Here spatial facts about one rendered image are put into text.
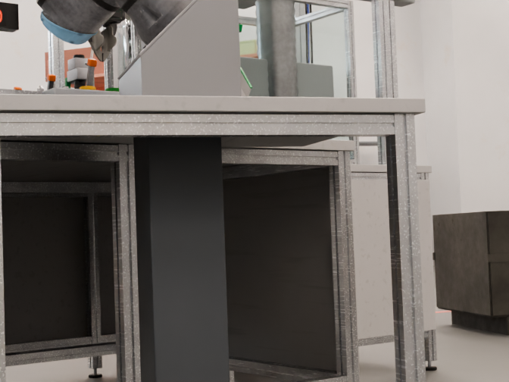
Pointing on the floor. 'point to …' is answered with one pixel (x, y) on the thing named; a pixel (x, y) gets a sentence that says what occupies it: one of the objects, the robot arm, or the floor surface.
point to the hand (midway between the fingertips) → (101, 57)
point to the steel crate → (473, 268)
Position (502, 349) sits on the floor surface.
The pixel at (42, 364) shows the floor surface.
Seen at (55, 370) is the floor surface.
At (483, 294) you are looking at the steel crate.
